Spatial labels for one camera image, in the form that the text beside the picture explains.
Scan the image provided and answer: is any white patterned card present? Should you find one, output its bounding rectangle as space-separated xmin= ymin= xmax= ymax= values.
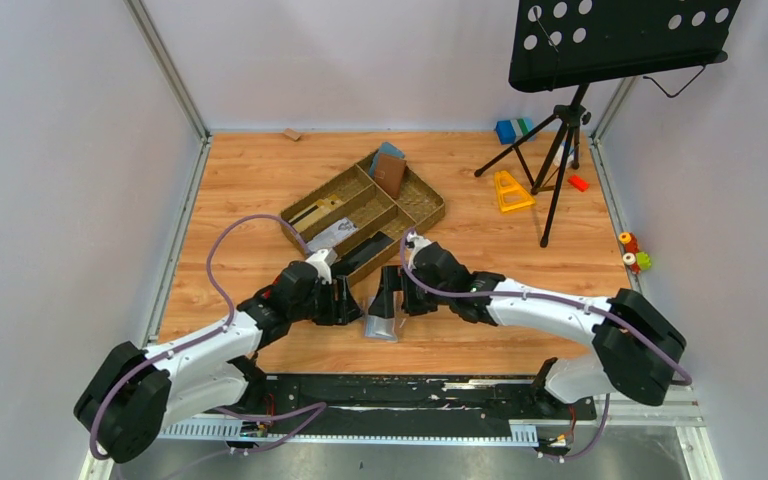
xmin=307 ymin=217 xmax=358 ymax=251

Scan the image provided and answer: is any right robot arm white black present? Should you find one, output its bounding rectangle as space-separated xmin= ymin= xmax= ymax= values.
xmin=367 ymin=237 xmax=691 ymax=418

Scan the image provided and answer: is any blue card wallet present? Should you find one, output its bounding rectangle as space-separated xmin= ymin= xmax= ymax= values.
xmin=367 ymin=142 xmax=405 ymax=177

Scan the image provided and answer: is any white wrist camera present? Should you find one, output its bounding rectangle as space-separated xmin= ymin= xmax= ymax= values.
xmin=305 ymin=249 xmax=337 ymax=284
xmin=406 ymin=234 xmax=432 ymax=269

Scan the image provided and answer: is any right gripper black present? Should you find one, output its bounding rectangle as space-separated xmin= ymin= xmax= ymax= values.
xmin=370 ymin=266 xmax=452 ymax=320

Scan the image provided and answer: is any green red toy piece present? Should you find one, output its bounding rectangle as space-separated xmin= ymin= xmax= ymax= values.
xmin=622 ymin=251 xmax=653 ymax=274

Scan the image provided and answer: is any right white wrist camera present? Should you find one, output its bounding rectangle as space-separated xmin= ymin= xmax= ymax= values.
xmin=406 ymin=234 xmax=432 ymax=269

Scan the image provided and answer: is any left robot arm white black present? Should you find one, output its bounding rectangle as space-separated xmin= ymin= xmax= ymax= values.
xmin=73 ymin=258 xmax=362 ymax=463

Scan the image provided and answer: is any small cardboard piece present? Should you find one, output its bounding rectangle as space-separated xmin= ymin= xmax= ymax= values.
xmin=282 ymin=128 xmax=302 ymax=142

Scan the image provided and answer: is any brown leather wallet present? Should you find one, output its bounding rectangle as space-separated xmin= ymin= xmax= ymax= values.
xmin=374 ymin=155 xmax=407 ymax=199

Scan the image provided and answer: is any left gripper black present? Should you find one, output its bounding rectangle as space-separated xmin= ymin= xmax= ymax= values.
xmin=290 ymin=275 xmax=366 ymax=326

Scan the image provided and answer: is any orange red toy piece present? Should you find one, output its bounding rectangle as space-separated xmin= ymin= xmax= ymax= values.
xmin=618 ymin=231 xmax=640 ymax=254

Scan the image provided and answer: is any small red block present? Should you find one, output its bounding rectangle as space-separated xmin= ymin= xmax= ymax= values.
xmin=568 ymin=175 xmax=590 ymax=192

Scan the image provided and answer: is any aluminium frame rail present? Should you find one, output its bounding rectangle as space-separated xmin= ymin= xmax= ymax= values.
xmin=101 ymin=372 xmax=703 ymax=446

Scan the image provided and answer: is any woven olive divided tray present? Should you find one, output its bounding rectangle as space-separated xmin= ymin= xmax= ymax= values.
xmin=280 ymin=153 xmax=446 ymax=286

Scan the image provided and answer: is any yellow triangular toy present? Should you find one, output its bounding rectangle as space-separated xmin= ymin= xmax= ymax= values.
xmin=493 ymin=170 xmax=536 ymax=214

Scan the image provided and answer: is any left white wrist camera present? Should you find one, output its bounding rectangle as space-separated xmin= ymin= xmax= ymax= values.
xmin=305 ymin=249 xmax=337 ymax=284

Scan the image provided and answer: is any pink card holder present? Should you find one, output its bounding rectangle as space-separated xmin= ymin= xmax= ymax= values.
xmin=363 ymin=296 xmax=398 ymax=342

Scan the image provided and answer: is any gold card in tray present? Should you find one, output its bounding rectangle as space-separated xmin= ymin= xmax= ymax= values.
xmin=289 ymin=195 xmax=343 ymax=232

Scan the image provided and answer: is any black music stand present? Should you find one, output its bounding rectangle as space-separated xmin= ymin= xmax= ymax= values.
xmin=501 ymin=0 xmax=740 ymax=247

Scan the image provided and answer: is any black card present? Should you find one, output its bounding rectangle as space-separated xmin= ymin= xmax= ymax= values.
xmin=331 ymin=231 xmax=393 ymax=276

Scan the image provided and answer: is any blue green block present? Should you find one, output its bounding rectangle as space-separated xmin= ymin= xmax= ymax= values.
xmin=494 ymin=117 xmax=534 ymax=145

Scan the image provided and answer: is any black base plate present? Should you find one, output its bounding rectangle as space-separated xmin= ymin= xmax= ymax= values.
xmin=201 ymin=372 xmax=597 ymax=439

